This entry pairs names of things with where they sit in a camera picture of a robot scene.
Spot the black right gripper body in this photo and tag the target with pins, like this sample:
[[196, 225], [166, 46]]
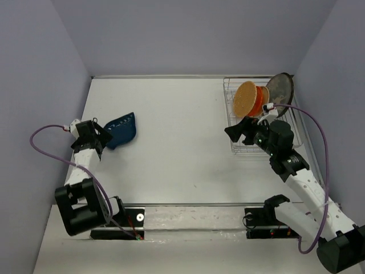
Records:
[[260, 139]]

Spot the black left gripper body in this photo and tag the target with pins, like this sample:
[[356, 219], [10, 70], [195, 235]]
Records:
[[76, 144]]

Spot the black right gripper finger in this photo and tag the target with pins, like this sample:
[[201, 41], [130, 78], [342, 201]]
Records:
[[248, 140], [244, 127]]

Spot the dark blue leaf plate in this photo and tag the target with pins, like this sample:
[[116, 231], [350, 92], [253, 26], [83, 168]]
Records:
[[122, 129]]

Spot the tan woven round plate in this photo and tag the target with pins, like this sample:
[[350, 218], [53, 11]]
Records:
[[244, 99]]

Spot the cream plate with prints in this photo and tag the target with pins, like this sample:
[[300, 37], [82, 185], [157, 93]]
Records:
[[265, 98]]

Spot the grey deer plate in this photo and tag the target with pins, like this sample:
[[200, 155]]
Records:
[[279, 89]]

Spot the large teal floral plate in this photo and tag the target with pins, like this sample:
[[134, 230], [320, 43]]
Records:
[[291, 85]]

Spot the orange glossy plate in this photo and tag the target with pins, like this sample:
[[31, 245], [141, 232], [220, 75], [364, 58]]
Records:
[[255, 111]]

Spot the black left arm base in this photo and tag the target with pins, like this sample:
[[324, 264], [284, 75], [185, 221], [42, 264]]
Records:
[[131, 221]]

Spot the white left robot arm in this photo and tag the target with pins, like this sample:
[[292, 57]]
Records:
[[82, 203]]

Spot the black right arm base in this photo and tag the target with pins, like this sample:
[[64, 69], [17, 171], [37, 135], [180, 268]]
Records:
[[259, 226]]

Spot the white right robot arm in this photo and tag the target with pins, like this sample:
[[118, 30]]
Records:
[[337, 240]]

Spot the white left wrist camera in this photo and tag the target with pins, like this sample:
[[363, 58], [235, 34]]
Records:
[[72, 128]]

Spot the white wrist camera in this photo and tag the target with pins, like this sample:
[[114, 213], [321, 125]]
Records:
[[72, 128], [270, 113]]

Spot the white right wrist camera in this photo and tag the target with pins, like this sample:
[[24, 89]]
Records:
[[270, 113]]

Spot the silver wire dish rack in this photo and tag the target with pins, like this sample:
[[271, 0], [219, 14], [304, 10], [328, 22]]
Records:
[[230, 85]]

